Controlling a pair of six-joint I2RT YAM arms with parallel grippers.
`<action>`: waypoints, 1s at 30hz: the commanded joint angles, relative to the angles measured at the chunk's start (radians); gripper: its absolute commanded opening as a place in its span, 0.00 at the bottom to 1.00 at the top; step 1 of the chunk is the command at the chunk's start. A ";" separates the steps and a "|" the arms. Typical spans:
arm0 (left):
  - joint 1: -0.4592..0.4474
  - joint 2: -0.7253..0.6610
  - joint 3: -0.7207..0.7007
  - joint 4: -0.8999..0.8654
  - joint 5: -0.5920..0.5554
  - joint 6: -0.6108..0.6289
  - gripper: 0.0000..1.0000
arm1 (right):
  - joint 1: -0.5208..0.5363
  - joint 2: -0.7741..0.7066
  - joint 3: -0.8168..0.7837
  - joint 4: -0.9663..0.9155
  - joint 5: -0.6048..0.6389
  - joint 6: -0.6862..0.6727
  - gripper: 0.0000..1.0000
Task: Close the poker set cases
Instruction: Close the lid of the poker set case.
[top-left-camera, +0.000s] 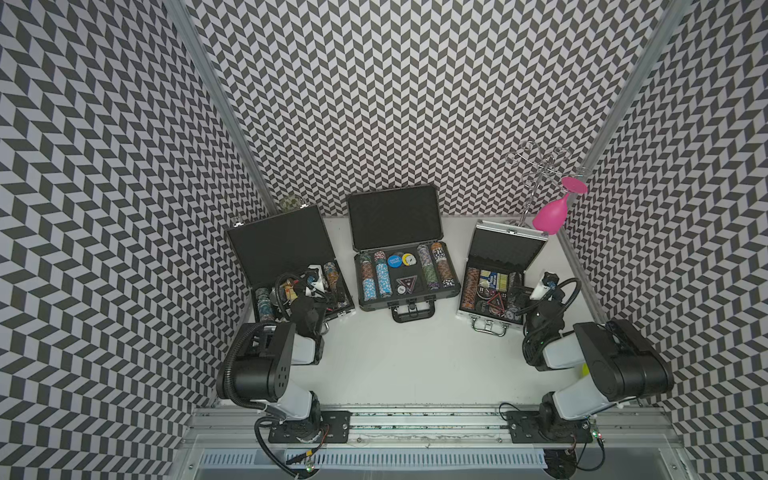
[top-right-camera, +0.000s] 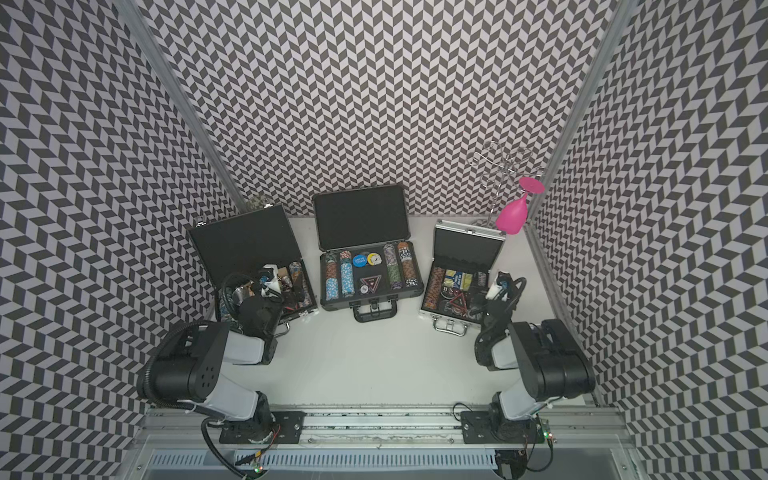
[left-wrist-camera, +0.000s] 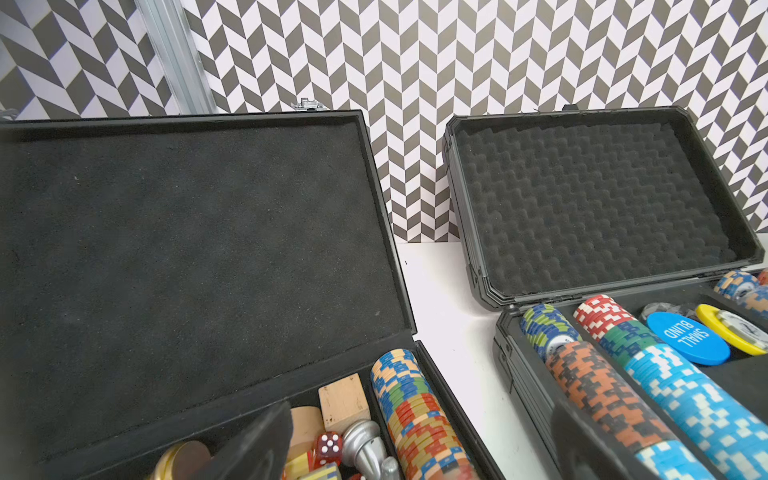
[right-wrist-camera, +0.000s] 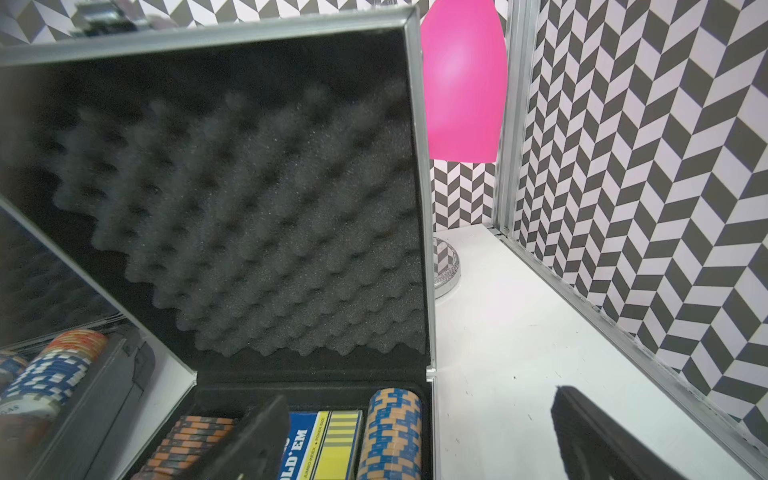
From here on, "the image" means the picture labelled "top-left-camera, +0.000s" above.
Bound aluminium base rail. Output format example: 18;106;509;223
179;404;685;451

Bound silver aluminium poker case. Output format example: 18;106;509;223
457;220;549;338

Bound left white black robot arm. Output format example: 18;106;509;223
216;269;335;443

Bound middle black poker case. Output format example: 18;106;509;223
347;184;461;324

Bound black poker case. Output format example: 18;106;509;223
347;184;461;324
226;205;355;320

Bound triangular all in marker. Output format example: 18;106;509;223
396;275;419;295

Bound yellow white dealer chip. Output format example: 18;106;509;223
402;253;417;266

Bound blue small blind button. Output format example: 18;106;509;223
387;254;403;268

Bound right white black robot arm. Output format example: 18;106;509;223
515;272;674;443

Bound left black poker case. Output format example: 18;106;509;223
226;205;355;320

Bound pink plastic wine glass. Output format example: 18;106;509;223
532;177;588;235

